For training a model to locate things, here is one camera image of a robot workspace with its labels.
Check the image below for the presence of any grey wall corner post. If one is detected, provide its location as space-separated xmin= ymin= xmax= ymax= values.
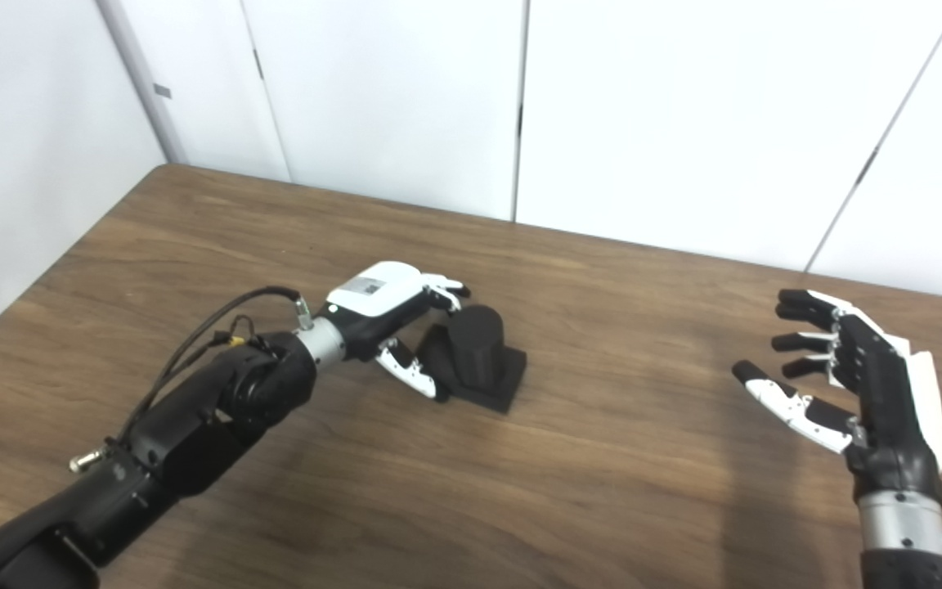
xmin=95 ymin=0 xmax=187 ymax=166

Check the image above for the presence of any white and black left hand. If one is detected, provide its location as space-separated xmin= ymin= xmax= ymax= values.
xmin=324 ymin=261 xmax=472 ymax=402

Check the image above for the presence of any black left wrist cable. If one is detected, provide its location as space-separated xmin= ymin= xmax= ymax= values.
xmin=115 ymin=286 xmax=314 ymax=443

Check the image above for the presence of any white and black right hand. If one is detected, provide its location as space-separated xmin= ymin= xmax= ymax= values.
xmin=731 ymin=288 xmax=942 ymax=500

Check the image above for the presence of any white square piece with hole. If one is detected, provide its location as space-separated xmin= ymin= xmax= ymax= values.
xmin=881 ymin=326 xmax=938 ymax=362

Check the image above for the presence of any black peg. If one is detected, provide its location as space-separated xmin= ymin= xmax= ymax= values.
xmin=415 ymin=304 xmax=528 ymax=415

